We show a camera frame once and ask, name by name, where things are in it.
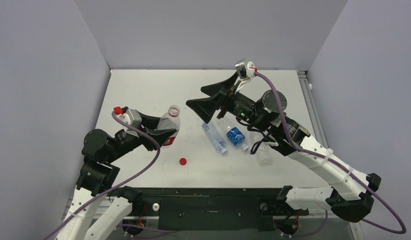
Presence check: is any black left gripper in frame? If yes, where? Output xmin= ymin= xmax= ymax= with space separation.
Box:
xmin=106 ymin=110 xmax=176 ymax=163

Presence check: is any red label clear bottle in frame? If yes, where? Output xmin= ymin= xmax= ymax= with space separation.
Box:
xmin=156 ymin=105 xmax=181 ymax=148

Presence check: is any clear bottle white cap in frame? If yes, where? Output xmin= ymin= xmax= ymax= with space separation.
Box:
xmin=201 ymin=122 xmax=228 ymax=155

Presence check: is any red bottle cap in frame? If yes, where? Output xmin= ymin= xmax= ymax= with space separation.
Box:
xmin=179 ymin=158 xmax=187 ymax=166

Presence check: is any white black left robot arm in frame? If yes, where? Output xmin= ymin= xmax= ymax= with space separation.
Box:
xmin=49 ymin=106 xmax=178 ymax=240

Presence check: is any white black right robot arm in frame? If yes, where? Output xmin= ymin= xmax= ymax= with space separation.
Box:
xmin=186 ymin=73 xmax=381 ymax=223

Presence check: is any blue label clear bottle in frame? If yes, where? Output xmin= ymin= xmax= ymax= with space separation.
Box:
xmin=226 ymin=126 xmax=249 ymax=152

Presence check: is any clear unlabelled bottle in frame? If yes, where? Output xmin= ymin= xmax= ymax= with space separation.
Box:
xmin=255 ymin=139 xmax=273 ymax=167

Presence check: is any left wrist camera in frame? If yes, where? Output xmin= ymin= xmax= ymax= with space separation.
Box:
xmin=118 ymin=107 xmax=142 ymax=129

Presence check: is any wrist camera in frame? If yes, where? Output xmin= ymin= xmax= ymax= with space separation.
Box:
xmin=118 ymin=107 xmax=142 ymax=129
xmin=235 ymin=58 xmax=257 ymax=81

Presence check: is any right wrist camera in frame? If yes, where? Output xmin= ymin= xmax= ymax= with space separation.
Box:
xmin=235 ymin=58 xmax=257 ymax=81

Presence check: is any aluminium rail frame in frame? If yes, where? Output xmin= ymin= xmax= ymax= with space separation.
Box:
xmin=296 ymin=70 xmax=362 ymax=220

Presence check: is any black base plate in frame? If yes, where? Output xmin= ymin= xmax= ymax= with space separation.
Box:
xmin=124 ymin=187 xmax=309 ymax=232

